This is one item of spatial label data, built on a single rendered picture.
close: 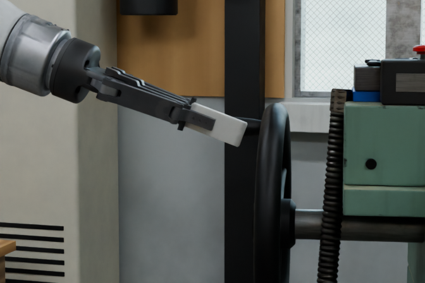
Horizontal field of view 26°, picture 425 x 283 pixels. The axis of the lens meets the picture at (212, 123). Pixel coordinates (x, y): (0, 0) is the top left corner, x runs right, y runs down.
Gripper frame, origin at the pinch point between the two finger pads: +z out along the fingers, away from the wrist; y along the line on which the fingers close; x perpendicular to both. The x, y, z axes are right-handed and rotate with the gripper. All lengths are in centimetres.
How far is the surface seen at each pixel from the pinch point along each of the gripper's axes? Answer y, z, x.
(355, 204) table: -8.5, 18.0, 1.6
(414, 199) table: -8.4, 23.7, -1.3
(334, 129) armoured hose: -1.9, 13.3, -4.7
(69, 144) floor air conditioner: 115, -44, 34
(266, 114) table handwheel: -3.8, 5.4, -3.7
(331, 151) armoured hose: -2.0, 13.8, -2.2
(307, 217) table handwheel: -0.7, 14.1, 6.4
